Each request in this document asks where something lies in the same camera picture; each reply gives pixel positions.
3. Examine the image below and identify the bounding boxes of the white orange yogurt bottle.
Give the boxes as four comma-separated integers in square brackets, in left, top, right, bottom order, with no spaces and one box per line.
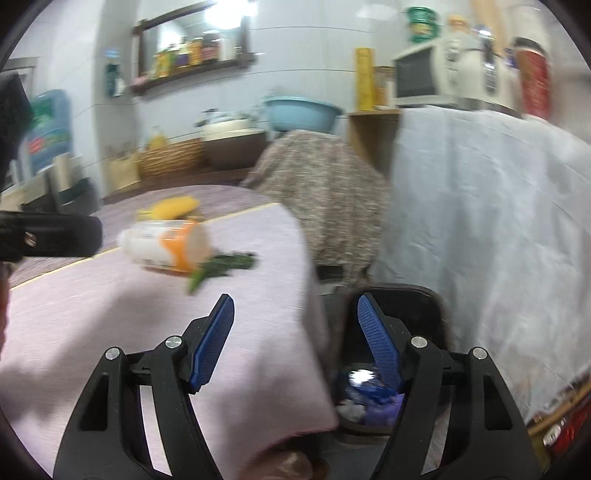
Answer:
[117,220,213,273]

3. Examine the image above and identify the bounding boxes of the green vegetable leaf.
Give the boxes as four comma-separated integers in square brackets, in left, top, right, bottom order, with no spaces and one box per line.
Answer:
[187,252,257,295]

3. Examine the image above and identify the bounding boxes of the black trash bin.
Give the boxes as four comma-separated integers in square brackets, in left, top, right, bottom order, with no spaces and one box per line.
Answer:
[331,284,448,442]

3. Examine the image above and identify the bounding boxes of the person right hand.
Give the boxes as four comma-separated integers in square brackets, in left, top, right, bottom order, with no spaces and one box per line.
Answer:
[238,449,314,480]

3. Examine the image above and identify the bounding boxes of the purple striped table mat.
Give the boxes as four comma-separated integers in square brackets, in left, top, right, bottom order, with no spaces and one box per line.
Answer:
[8,184,279,289]

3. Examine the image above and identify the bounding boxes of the beige utensil holder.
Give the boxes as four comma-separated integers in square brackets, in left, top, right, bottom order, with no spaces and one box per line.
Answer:
[108,151,140,190]

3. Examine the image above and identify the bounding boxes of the yellow soap bottle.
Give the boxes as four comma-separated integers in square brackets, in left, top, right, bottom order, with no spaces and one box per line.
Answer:
[145,126,168,151]

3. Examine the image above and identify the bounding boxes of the woven basket sink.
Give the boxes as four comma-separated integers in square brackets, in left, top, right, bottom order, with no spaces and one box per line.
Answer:
[138,138,204,178]

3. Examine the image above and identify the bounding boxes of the pink table cloth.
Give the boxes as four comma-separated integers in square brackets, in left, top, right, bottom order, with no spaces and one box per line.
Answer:
[1,204,338,479]

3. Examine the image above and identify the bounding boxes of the dark wooden counter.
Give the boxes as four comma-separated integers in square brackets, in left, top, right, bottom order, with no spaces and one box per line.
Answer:
[102,168,252,205]

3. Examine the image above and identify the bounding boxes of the white sheet cover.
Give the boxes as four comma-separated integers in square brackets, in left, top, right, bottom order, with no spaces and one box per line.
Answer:
[370,107,590,419]

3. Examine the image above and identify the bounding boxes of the brown white rice cooker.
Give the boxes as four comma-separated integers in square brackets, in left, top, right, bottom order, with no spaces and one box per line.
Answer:
[197,115,267,170]

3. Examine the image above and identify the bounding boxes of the wooden framed mirror shelf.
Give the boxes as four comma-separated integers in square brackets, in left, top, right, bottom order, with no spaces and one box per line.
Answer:
[130,1,256,97]

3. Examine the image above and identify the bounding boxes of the floral cloth cover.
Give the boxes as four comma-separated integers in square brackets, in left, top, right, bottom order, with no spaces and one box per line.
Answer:
[242,130,390,285]

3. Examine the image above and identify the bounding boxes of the light blue plastic basin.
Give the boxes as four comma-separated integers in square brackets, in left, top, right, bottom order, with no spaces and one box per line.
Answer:
[263,96,344,133]

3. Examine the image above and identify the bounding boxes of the wooden side shelf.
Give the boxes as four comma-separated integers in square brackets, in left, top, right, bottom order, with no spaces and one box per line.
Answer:
[348,108,403,178]

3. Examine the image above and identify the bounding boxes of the cream electric kettle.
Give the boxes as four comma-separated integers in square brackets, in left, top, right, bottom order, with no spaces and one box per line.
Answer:
[456,25,520,117]

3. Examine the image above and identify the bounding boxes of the white microwave oven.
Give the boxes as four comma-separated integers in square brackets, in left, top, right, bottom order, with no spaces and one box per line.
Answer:
[393,38,465,108]

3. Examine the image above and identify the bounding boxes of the red paper cup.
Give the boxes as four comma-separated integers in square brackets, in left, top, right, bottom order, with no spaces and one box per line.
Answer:
[513,37,552,121]

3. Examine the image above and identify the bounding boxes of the yellow roll of bags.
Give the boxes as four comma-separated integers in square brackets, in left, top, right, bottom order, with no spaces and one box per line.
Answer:
[355,47,375,111]

